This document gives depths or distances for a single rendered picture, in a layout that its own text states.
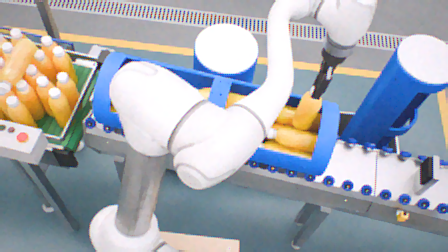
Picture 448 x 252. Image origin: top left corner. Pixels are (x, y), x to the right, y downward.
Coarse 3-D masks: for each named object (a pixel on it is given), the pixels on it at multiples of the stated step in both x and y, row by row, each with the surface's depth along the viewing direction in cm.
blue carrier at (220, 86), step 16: (112, 64) 163; (160, 64) 168; (96, 80) 161; (192, 80) 181; (208, 80) 179; (224, 80) 166; (96, 96) 161; (224, 96) 160; (96, 112) 164; (112, 112) 164; (320, 112) 180; (336, 112) 161; (320, 128) 157; (336, 128) 158; (320, 144) 157; (256, 160) 168; (272, 160) 164; (288, 160) 162; (304, 160) 161; (320, 160) 159
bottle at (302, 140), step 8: (280, 128) 165; (288, 128) 165; (280, 136) 164; (288, 136) 163; (296, 136) 163; (304, 136) 163; (312, 136) 163; (280, 144) 166; (288, 144) 164; (296, 144) 163; (304, 144) 163; (312, 144) 162; (312, 152) 165
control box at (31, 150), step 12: (0, 120) 163; (0, 132) 161; (12, 132) 161; (36, 132) 162; (0, 144) 158; (12, 144) 159; (24, 144) 159; (36, 144) 161; (12, 156) 164; (24, 156) 161; (36, 156) 163
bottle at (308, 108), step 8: (304, 96) 153; (304, 104) 153; (312, 104) 151; (320, 104) 153; (296, 112) 161; (304, 112) 156; (312, 112) 154; (296, 120) 163; (304, 120) 159; (312, 120) 160; (296, 128) 166; (304, 128) 164
